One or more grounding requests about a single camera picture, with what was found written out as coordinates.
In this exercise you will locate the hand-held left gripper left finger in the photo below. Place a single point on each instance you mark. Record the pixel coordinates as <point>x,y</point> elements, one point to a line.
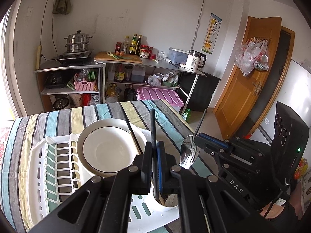
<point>147,167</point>

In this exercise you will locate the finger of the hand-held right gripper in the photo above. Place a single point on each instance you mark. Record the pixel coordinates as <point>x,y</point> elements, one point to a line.
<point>213,140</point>
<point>218,156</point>

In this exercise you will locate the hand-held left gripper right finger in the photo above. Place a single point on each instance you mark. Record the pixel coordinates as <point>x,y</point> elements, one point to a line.
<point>160,168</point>

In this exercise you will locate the wooden chopstick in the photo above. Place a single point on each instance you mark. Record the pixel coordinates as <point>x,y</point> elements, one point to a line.
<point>136,143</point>

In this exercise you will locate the black chopstick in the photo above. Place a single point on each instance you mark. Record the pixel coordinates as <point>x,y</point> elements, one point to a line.
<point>153,131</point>
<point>128,126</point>

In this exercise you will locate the white utensil cup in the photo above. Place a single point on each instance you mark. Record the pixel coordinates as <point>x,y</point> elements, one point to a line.
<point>167,208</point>

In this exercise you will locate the person's right forearm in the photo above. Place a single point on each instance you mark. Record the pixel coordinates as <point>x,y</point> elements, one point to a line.
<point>289,217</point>

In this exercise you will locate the green plastic bottle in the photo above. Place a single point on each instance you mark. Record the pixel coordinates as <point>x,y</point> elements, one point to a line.
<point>187,115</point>

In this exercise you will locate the orange snack bag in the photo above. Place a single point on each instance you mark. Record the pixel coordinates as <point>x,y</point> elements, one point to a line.
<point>301,170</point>

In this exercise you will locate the white bowl black rim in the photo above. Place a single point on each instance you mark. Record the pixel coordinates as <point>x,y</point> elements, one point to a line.
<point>109,150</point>

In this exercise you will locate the black cabinet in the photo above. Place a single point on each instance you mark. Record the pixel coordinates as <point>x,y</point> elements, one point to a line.
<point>203,87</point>

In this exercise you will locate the wooden door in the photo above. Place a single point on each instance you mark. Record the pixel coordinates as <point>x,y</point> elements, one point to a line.
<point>250,82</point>

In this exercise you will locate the pink lid storage box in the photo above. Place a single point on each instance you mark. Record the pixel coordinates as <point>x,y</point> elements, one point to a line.
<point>160,97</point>

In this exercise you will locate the foil food bags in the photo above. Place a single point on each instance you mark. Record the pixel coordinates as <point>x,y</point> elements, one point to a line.
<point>171,77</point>

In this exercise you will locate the large dark bottle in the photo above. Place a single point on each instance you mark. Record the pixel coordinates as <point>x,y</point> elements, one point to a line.
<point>129,93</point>

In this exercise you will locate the white electric kettle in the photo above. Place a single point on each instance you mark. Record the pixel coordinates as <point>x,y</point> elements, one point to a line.
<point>193,62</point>

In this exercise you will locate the yellow cooking oil bottle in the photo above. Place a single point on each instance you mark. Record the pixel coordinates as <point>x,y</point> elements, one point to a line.
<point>111,93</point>

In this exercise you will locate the white plastic tub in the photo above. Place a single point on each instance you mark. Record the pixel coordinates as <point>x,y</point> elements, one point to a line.
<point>158,77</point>

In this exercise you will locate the white plastic bag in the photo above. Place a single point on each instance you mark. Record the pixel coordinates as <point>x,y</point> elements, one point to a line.
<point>153,81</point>

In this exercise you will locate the black tool on counter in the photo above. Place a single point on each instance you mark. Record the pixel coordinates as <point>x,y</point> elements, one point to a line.
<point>175,64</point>

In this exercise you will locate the hanging plastic bags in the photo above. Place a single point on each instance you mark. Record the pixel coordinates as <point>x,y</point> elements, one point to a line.
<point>249,57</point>

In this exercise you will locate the clear plastic container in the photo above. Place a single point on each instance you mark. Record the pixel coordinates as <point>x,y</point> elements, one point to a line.
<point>178,54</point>

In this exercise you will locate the dark liquid jug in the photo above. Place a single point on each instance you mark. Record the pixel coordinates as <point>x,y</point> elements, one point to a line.
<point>138,74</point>

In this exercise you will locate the white fridge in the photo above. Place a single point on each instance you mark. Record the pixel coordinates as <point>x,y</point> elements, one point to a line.
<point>298,87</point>

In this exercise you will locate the long metal counter shelf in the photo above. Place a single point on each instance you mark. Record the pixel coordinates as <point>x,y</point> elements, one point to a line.
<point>155,64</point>

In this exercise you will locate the dark cylindrical canister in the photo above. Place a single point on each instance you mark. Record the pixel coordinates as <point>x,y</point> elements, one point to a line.
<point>128,73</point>

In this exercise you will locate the striped tablecloth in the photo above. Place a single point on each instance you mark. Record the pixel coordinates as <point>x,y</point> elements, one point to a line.
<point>60,119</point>

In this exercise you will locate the clear drinking glass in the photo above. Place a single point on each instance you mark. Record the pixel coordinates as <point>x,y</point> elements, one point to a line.
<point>160,55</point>

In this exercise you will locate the white plastic jug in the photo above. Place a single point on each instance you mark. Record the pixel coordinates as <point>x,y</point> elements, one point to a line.
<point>111,73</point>

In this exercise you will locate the pink woven basket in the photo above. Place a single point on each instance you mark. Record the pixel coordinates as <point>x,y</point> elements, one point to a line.
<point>85,85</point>

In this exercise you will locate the steel rice cooker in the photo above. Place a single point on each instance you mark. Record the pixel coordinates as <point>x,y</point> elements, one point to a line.
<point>61,103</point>

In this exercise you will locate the white plastic dish rack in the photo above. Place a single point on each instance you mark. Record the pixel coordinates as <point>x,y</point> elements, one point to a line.
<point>40,155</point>

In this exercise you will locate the wooden cutting board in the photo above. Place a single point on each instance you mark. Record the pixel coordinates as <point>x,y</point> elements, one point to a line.
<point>126,59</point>

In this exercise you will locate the printed small bowl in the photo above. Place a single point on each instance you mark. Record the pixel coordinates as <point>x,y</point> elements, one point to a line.
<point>144,54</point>

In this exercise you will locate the red sauce jar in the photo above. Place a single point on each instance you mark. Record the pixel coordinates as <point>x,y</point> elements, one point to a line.
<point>145,48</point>

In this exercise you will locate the green onion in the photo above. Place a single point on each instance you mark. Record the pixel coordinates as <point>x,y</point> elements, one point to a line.
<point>116,56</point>

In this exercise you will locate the dark sauce bottle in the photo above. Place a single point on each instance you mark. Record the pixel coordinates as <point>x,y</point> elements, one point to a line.
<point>139,45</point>

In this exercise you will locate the yellow label sauce bottle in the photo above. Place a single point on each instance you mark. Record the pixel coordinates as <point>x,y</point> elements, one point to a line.
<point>133,45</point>

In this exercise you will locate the red lid jar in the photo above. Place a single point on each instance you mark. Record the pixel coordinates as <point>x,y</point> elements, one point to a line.
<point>118,46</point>

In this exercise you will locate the clear condiment bottle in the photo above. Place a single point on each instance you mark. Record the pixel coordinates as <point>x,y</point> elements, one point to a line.
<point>125,45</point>

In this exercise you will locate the short metal stove shelf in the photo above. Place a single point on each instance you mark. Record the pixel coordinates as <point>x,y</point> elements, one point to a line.
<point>68,68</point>

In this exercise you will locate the black induction cooker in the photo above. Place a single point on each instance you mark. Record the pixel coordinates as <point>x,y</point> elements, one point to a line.
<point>74,57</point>

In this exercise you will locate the steel steamer pot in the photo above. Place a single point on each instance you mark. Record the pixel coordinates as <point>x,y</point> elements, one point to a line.
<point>77,42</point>

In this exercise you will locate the red patterned cloth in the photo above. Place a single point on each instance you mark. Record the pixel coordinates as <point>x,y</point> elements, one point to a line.
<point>3,139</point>

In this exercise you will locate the beige power strip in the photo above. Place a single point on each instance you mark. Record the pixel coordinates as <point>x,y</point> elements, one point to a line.
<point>38,57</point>

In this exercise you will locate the giraffe wall poster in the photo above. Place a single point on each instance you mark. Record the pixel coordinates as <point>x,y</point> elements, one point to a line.
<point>211,33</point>

